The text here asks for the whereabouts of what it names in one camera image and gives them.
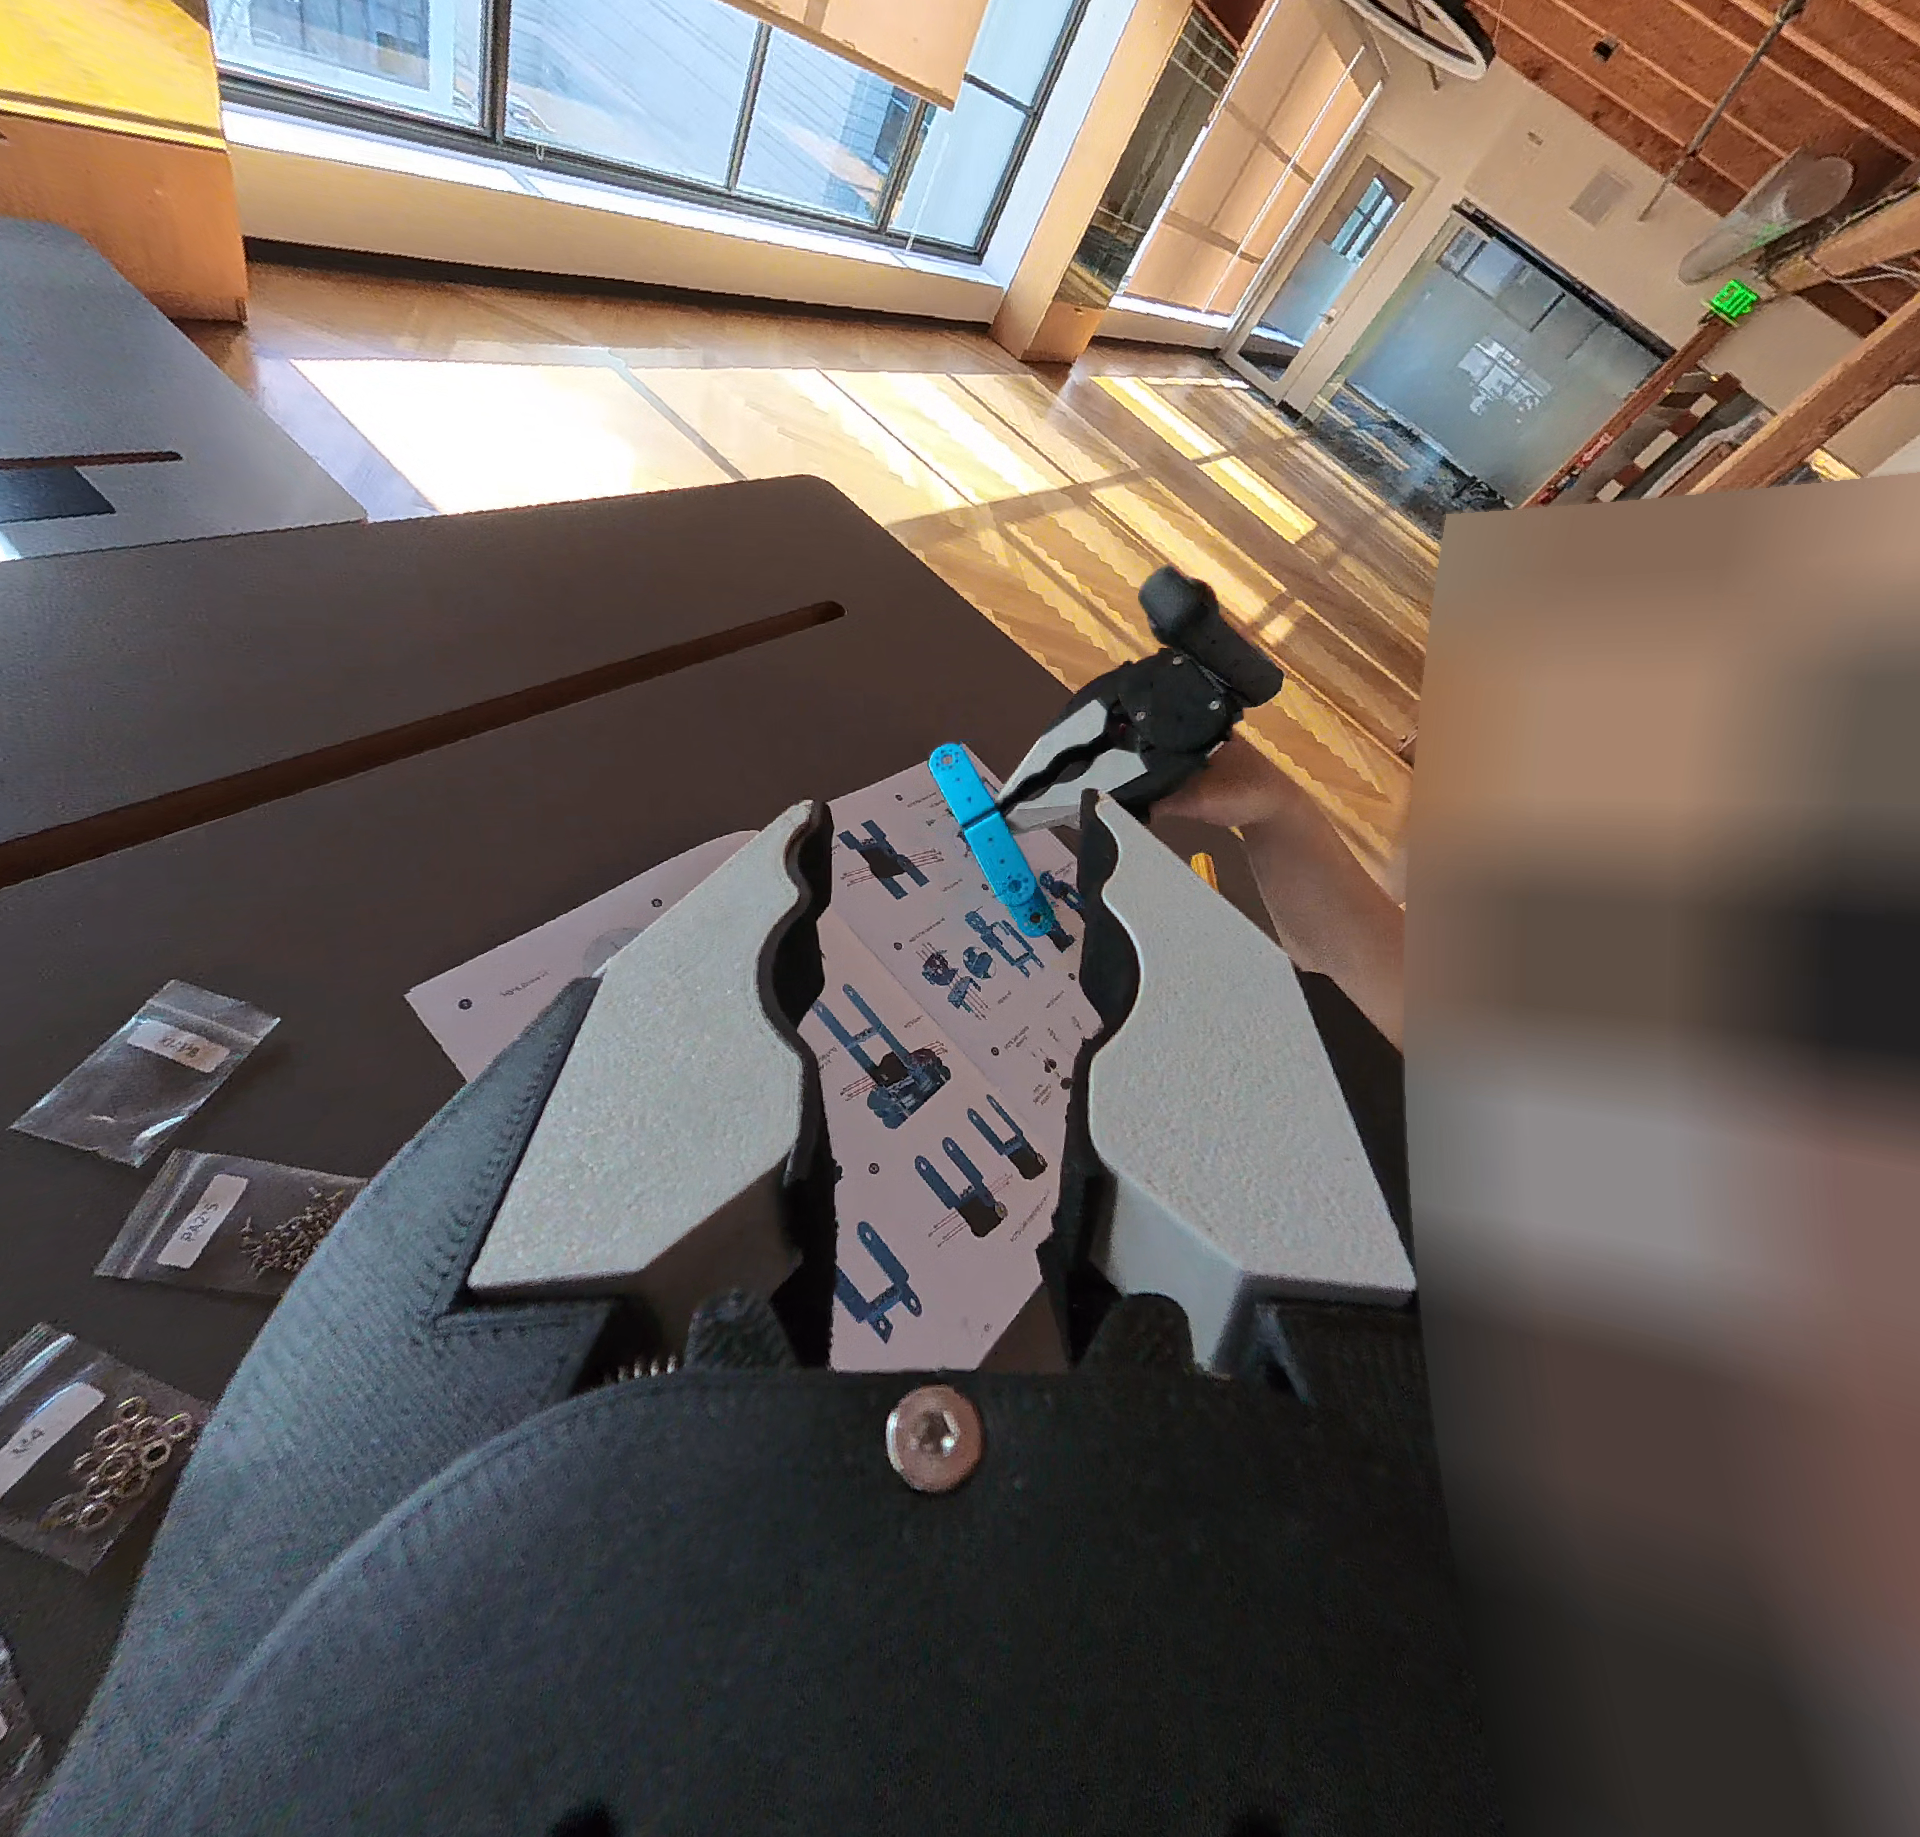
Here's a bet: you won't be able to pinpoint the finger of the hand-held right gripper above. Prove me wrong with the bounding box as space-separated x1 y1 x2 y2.
1006 755 1160 831
999 681 1132 803

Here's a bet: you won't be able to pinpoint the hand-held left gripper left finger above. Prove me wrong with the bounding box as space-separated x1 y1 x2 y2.
468 799 841 1371

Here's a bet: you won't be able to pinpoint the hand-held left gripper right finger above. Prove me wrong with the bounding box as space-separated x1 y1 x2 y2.
1037 791 1419 1373

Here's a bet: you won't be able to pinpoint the blue metal bracket assembly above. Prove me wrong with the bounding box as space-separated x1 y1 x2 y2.
928 741 1059 953

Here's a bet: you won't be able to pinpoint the dark desk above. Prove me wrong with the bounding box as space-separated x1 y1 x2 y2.
0 476 1248 1779

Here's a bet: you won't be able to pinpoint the printed assembly instruction sheet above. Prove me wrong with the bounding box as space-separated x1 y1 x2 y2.
406 757 1119 1373

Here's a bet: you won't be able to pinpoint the clear bag of small screws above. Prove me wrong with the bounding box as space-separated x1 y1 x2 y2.
96 1149 369 1298

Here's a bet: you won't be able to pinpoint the frosted glass partition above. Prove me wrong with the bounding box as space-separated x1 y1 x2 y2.
1320 209 1673 508

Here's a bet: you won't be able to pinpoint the white framed glass door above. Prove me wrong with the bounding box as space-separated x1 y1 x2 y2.
1221 142 1445 403

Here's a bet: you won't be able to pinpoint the clear zip bag white label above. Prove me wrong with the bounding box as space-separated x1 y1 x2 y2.
13 980 283 1166

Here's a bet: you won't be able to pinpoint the tan blinds beyond pillar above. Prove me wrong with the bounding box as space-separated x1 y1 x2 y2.
1117 0 1385 315

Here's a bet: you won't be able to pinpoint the clear bag of metal nuts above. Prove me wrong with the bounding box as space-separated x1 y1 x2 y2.
0 1325 212 1573

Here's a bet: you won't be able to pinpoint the large window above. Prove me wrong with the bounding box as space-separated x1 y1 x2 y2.
196 0 1104 255

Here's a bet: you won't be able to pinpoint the grey table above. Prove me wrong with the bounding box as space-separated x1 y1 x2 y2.
0 217 369 564

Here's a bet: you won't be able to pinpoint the wooden cabinet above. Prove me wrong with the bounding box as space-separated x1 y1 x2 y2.
0 0 248 324

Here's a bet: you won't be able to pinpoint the wooden support post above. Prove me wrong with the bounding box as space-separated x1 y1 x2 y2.
1695 292 1920 494

